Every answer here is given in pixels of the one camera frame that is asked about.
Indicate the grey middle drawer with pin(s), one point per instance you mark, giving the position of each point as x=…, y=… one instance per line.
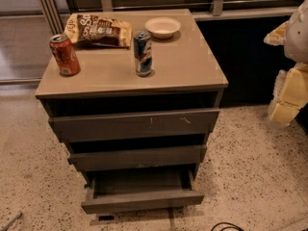
x=149, y=157

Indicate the grey metal rod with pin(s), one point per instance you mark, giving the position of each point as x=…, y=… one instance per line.
x=11, y=221

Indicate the grey drawer cabinet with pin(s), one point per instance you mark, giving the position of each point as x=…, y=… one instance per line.
x=185, y=76

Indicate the white bowl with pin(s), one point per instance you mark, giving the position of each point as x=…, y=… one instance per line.
x=162, y=27

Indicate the blue silver energy drink can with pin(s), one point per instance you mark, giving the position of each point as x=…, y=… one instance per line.
x=143, y=53

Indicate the brown yellow chip bag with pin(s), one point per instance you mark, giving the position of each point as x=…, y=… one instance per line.
x=99, y=30

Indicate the small black floor marker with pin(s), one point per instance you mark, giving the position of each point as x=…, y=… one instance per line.
x=106, y=218

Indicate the grey top drawer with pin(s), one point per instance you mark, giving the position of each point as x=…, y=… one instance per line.
x=133, y=125

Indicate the grey drawer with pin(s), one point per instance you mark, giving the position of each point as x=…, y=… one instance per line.
x=149, y=157
x=134, y=189
x=133, y=125

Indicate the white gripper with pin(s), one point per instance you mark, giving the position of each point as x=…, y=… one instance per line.
x=297, y=38

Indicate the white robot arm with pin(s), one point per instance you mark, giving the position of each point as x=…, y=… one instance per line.
x=296, y=38

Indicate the red soda can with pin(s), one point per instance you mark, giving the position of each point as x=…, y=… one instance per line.
x=64, y=54

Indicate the grey bottom drawer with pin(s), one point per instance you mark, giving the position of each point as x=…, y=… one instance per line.
x=134, y=189

